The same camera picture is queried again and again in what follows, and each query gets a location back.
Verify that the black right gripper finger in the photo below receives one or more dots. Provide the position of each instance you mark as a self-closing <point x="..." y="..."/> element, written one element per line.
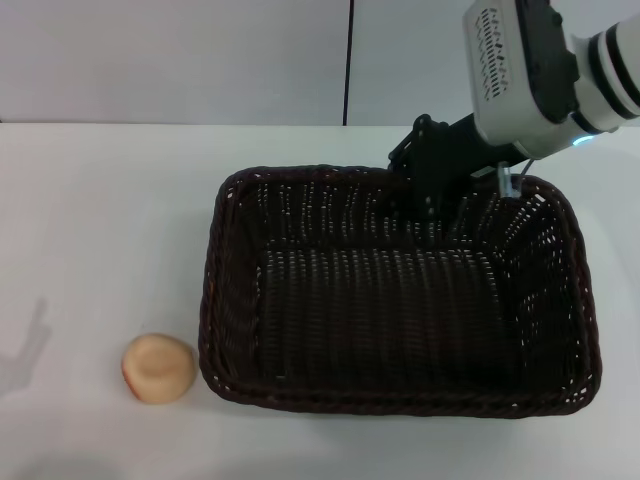
<point x="431" y="210"/>
<point x="407" y="142"/>

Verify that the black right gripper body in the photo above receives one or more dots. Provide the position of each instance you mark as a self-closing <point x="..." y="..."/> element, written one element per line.
<point x="457" y="150"/>

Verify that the dark brown woven basket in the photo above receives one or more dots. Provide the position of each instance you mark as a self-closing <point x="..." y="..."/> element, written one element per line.
<point x="380" y="320"/>

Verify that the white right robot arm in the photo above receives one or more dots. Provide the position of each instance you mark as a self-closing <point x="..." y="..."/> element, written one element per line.
<point x="607" y="65"/>

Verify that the peach coloured round fruit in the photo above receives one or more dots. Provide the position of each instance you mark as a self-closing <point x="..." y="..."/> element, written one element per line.
<point x="159" y="369"/>

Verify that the white vented wrist camera box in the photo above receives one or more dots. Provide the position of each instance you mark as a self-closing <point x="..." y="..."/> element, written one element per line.
<point x="500" y="85"/>

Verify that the thin black wall strip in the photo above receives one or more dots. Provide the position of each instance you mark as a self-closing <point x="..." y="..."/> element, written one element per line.
<point x="348" y="60"/>

